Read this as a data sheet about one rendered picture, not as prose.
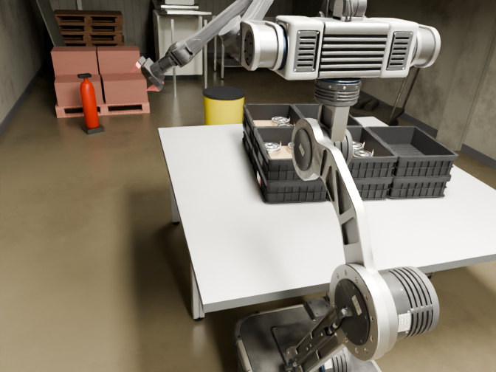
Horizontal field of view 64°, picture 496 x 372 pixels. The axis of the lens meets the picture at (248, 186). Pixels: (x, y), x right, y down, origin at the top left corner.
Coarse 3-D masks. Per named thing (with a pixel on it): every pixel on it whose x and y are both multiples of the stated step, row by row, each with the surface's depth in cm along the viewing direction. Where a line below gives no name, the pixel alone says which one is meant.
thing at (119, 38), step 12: (60, 12) 670; (72, 12) 678; (84, 12) 686; (96, 12) 695; (108, 12) 704; (120, 12) 713; (60, 24) 653; (72, 24) 658; (84, 24) 662; (96, 24) 667; (108, 24) 672; (120, 24) 677; (72, 36) 717; (84, 36) 670; (96, 36) 729; (108, 36) 736; (120, 36) 684
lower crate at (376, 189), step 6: (354, 180) 182; (360, 180) 182; (366, 180) 183; (372, 180) 183; (378, 180) 184; (384, 180) 184; (390, 180) 185; (360, 186) 185; (366, 186) 186; (372, 186) 186; (378, 186) 187; (384, 186) 186; (360, 192) 187; (366, 192) 187; (372, 192) 188; (378, 192) 188; (384, 192) 189; (366, 198) 189; (372, 198) 189; (378, 198) 189; (384, 198) 190
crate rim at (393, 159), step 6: (348, 126) 212; (354, 126) 213; (360, 126) 213; (384, 144) 192; (390, 150) 186; (360, 156) 178; (366, 156) 178; (372, 156) 178; (378, 156) 179; (384, 156) 179; (390, 156) 179; (396, 156) 180; (354, 162) 177; (360, 162) 178; (366, 162) 178
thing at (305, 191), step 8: (256, 160) 199; (256, 168) 203; (256, 176) 203; (264, 176) 180; (264, 184) 184; (272, 184) 176; (280, 184) 177; (288, 184) 177; (296, 184) 178; (304, 184) 179; (312, 184) 179; (320, 184) 180; (264, 192) 186; (272, 192) 180; (280, 192) 180; (288, 192) 181; (296, 192) 181; (304, 192) 182; (312, 192) 182; (320, 192) 182; (264, 200) 183; (272, 200) 182; (280, 200) 182; (288, 200) 183; (296, 200) 183; (304, 200) 184; (312, 200) 185; (320, 200) 185
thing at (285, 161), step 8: (256, 128) 203; (264, 128) 204; (272, 128) 205; (280, 128) 206; (288, 128) 206; (256, 136) 197; (264, 152) 178; (272, 160) 171; (280, 160) 171; (288, 160) 172
